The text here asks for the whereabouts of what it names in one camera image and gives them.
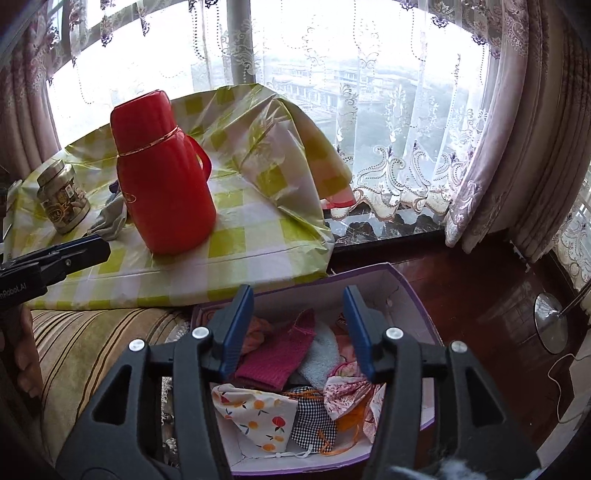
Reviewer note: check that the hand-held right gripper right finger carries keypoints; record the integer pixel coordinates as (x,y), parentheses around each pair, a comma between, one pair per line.
(360,332)

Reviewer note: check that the person's left hand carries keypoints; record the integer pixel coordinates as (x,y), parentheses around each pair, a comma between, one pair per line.
(27,360)

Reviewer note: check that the sheer white lace curtain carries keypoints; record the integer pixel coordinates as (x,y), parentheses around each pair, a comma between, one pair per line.
(392,92)

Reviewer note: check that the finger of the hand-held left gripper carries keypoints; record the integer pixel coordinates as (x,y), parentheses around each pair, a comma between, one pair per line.
(78,251)

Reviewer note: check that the light blue fluffy sock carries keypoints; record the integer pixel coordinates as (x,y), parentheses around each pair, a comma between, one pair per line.
(323,357)

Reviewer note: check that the red plastic basin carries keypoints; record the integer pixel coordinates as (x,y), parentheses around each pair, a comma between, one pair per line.
(341,199)

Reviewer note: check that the metal floor stand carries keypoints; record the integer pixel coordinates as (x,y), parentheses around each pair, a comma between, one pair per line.
(551,323)

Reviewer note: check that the black marble windowsill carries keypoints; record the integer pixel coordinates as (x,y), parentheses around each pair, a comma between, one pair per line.
(392,228)

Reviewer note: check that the striped sofa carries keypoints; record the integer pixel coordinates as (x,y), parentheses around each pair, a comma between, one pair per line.
(92,350)

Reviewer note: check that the red thermos flask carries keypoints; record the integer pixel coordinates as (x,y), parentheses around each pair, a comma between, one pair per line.
(166,184)

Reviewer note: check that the pink floral cloth mask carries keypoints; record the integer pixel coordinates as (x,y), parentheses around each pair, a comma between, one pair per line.
(348,390)

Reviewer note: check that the grey cloth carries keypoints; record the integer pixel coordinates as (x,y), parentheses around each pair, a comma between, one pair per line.
(111,217)

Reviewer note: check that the purple cardboard box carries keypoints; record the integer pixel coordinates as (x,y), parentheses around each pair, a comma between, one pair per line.
(369,281)

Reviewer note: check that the black white checked mask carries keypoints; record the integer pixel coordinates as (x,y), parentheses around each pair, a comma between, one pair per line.
(314,415)

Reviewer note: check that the glass jar with gold lid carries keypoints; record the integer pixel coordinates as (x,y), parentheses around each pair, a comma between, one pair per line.
(62,198)

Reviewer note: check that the grey window frame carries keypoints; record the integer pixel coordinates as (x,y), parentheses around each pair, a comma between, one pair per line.
(247,41)

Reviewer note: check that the magenta knitted sock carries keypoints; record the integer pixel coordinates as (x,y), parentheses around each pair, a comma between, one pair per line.
(277,355)

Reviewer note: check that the yellow checked plastic tablecloth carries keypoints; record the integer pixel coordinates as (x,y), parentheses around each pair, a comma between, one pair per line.
(258,152)

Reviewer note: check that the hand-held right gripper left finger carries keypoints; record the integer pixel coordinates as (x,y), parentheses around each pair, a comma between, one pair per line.
(238,332)

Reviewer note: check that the fruit print cloth mask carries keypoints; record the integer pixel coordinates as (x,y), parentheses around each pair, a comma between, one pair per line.
(254,415)

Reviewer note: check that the mauve embroidered thick curtain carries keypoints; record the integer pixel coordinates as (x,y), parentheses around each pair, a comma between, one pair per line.
(526,129)
(23,101)

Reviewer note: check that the orange cloth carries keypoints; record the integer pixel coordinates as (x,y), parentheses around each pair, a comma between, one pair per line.
(258,337)

